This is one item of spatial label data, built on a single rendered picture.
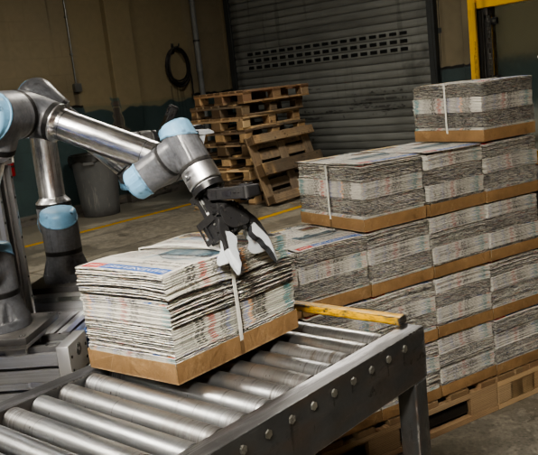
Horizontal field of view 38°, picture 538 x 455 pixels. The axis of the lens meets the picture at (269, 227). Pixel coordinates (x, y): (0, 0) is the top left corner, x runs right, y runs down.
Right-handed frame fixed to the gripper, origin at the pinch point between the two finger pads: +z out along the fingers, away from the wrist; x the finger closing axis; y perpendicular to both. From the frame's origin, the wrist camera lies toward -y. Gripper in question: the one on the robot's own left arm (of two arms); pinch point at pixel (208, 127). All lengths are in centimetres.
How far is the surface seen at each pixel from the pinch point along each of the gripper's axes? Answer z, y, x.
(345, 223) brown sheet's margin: 39, 34, 29
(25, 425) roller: -75, 28, 126
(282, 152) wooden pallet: 247, 148, -573
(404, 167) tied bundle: 61, 16, 32
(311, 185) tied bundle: 35.0, 24.2, 9.4
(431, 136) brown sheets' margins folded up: 93, 16, -3
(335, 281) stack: 28, 48, 43
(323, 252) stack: 24, 38, 43
